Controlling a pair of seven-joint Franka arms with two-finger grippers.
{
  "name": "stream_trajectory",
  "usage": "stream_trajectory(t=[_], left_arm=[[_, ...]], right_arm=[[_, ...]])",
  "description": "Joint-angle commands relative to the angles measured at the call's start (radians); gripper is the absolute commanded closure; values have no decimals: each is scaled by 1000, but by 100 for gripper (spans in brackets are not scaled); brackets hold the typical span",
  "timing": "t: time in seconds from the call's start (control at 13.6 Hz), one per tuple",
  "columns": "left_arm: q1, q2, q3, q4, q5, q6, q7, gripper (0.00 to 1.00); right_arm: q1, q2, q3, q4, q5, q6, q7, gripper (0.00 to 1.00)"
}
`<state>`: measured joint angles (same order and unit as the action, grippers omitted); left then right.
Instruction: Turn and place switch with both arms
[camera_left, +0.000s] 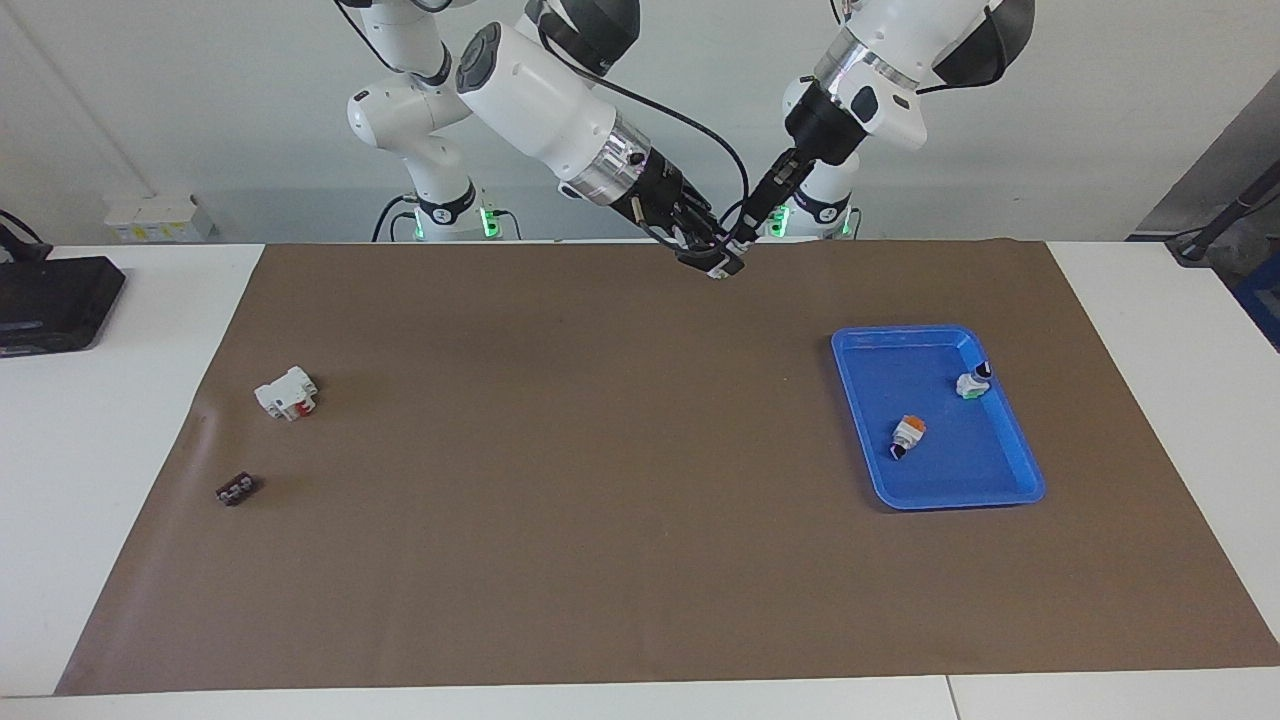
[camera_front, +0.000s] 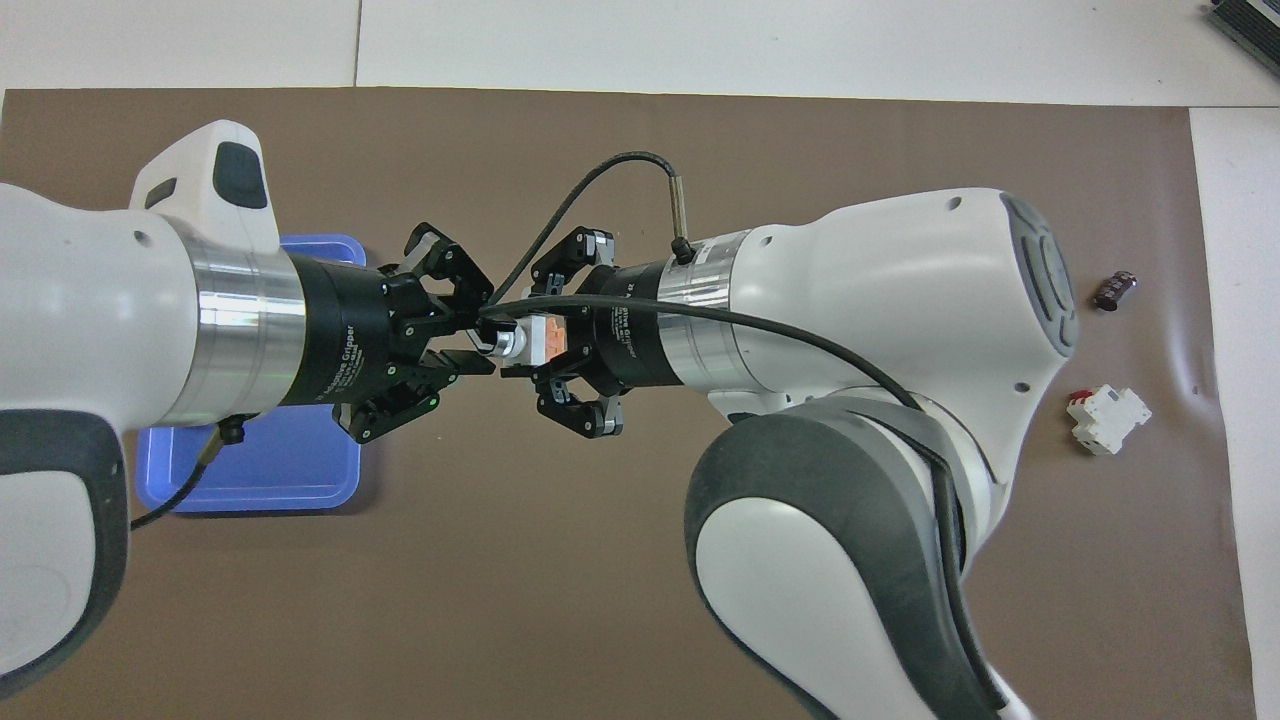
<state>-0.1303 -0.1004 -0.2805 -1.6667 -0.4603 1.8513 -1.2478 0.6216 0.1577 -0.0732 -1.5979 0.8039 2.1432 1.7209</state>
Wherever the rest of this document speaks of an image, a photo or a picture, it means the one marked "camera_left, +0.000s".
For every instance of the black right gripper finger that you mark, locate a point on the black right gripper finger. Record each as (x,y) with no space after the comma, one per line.
(760,205)
(695,255)
(706,225)

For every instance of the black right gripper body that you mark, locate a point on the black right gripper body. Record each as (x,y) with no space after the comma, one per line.
(660,195)

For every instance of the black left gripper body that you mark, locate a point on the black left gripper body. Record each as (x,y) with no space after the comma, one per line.
(825,125)

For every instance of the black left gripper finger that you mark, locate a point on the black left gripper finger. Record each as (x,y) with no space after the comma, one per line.
(785,190)

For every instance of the selector switch orange green block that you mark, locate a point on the selector switch orange green block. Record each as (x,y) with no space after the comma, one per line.
(726,267)

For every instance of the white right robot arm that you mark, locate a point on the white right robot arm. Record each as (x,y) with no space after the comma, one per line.
(540,100)

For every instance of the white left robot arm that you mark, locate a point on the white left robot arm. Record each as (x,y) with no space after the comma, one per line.
(920,40)

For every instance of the brown paper table mat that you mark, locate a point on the brown paper table mat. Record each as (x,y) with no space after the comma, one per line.
(600,480)

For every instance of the blue plastic tray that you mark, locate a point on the blue plastic tray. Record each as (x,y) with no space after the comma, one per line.
(950,460)

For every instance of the black pole stand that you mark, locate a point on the black pole stand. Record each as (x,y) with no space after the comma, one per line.
(1225,215)

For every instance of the white circuit breaker red lever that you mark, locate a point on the white circuit breaker red lever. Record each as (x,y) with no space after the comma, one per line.
(282,394)

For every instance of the blue crate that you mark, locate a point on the blue crate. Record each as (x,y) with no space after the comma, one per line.
(1262,312)

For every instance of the small dark brown capacitor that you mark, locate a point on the small dark brown capacitor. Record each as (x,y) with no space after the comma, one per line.
(236,489)

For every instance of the black flat electronics box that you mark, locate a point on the black flat electronics box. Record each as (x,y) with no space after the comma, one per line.
(55,300)

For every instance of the small white selector switch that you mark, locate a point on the small white selector switch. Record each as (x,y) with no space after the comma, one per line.
(970,384)

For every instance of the selector switch with orange block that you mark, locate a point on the selector switch with orange block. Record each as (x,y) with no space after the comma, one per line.
(908,433)

